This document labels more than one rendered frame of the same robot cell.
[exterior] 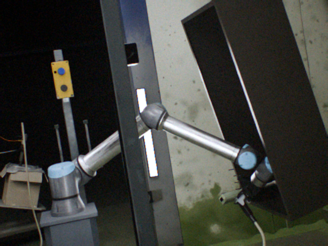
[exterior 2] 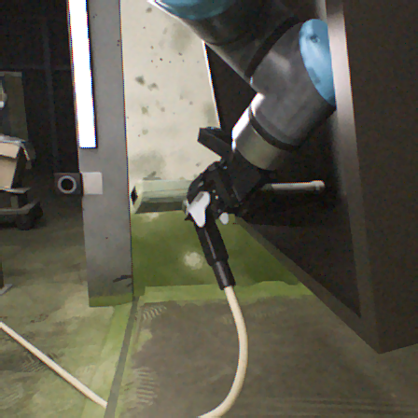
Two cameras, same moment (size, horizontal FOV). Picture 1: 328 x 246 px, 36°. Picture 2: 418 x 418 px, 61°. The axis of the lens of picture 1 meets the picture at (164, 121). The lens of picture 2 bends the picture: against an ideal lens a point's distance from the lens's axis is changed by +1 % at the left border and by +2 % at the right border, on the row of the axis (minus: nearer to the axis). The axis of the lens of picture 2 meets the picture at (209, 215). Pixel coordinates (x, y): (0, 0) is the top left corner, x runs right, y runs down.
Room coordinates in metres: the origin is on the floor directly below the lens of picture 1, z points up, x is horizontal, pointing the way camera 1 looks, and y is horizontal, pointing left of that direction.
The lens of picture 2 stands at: (2.28, -0.44, 0.65)
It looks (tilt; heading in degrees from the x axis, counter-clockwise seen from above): 11 degrees down; 5
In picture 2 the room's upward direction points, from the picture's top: straight up
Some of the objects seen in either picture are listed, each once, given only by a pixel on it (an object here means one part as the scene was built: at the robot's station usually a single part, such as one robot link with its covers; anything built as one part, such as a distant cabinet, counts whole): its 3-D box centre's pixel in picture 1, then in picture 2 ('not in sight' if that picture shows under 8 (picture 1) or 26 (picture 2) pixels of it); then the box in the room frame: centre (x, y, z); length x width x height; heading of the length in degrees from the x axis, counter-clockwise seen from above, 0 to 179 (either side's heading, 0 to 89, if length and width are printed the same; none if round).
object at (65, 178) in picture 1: (63, 179); not in sight; (2.83, 0.61, 0.83); 0.17 x 0.15 x 0.18; 167
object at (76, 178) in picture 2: (145, 198); (67, 184); (3.55, 0.21, 0.51); 0.10 x 0.02 x 0.09; 101
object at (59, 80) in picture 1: (62, 80); not in sight; (3.65, 0.67, 1.42); 0.12 x 0.06 x 0.26; 101
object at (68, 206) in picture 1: (66, 203); not in sight; (2.82, 0.61, 0.69); 0.19 x 0.19 x 0.10
